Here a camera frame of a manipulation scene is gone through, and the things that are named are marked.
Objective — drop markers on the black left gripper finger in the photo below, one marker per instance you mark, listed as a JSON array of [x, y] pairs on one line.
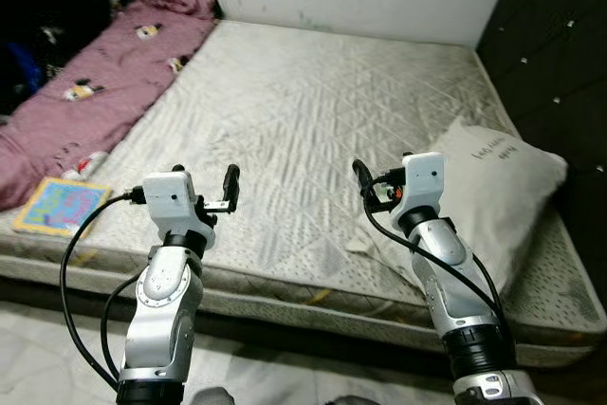
[[230, 185], [177, 169]]

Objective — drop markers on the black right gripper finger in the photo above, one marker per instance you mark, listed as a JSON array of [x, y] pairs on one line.
[[363, 178]]

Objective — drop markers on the colourful children's board book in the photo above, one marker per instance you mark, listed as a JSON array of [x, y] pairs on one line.
[[62, 206]]

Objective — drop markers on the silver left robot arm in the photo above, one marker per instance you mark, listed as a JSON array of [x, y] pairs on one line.
[[161, 310]]

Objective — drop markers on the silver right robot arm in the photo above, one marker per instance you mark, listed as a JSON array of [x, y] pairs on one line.
[[441, 253]]

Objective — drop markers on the grey quilted mattress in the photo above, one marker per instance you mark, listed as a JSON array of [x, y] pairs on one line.
[[303, 111]]

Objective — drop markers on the purple cartoon print blanket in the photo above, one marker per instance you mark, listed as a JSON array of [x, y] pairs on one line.
[[95, 111]]

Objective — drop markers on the silver left robot leg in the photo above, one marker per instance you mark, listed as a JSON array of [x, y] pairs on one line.
[[211, 397]]

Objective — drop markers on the silver robot leg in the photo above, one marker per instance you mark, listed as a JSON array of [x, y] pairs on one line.
[[211, 397], [353, 401]]

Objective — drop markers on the silver right robot leg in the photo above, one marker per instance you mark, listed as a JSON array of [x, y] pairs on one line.
[[353, 401]]

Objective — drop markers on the black tufted headboard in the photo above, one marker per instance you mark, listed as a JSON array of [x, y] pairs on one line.
[[560, 45]]

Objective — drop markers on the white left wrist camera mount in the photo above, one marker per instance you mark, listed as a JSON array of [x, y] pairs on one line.
[[171, 194]]

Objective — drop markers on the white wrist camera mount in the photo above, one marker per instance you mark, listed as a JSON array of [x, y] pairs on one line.
[[422, 177], [171, 194]]

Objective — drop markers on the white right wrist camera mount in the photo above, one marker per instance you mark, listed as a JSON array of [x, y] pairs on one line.
[[422, 177]]

